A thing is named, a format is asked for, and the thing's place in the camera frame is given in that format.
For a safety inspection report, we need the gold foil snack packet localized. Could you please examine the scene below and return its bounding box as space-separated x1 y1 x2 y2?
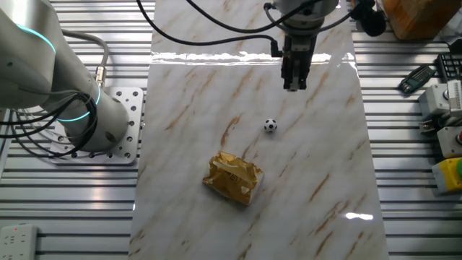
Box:
201 150 264 206

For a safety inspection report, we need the yellow emergency stop box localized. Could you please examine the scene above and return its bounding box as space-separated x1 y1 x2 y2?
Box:
431 157 462 196

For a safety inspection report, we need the black white mini soccer ball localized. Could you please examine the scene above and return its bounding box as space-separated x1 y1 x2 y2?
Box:
263 118 279 134

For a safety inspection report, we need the grey box with red button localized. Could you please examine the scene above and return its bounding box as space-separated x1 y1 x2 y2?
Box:
436 126 462 159

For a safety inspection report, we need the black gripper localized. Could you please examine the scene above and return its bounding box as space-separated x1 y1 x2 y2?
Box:
282 34 318 92

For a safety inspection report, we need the grey control box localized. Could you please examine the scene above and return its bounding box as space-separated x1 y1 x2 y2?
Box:
417 83 452 117

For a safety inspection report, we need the silver ribbed camera device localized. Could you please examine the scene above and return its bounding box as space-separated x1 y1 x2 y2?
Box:
446 79 462 117

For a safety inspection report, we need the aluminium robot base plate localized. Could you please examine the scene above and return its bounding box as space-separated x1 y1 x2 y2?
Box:
48 86 145 166

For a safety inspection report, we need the small silver metal device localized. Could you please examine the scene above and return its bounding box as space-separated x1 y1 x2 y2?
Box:
418 118 438 137

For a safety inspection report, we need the black round cable knob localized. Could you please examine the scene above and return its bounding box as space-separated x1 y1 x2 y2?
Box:
352 0 387 38

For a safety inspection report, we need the black cable bundle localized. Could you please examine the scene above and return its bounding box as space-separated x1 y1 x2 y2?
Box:
0 90 99 160

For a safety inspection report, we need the thick grey robot cable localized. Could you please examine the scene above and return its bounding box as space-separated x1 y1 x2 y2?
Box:
61 29 110 90

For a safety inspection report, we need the black keyboard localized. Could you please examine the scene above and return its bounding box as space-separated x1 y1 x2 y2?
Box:
435 53 462 82

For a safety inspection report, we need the marble pattern table sheet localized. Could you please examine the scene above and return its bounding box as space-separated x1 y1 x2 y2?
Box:
128 0 391 260

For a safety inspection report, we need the white power strip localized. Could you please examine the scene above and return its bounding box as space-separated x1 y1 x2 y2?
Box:
0 223 39 260

